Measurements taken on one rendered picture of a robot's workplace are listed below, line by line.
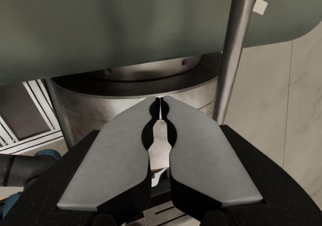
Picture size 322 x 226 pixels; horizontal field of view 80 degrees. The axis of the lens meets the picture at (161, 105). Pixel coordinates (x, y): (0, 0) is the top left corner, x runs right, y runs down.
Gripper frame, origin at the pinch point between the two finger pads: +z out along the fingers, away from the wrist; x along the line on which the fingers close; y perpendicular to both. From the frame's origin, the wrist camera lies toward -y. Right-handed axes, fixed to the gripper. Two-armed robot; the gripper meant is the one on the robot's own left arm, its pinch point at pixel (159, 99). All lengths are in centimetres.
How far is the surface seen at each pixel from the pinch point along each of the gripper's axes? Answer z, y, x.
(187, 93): 10.6, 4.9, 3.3
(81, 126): 11.3, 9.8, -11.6
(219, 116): 2.6, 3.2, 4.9
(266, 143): 190, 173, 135
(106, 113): 9.4, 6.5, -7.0
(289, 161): 211, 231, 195
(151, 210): 35, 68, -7
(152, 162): 9.2, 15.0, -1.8
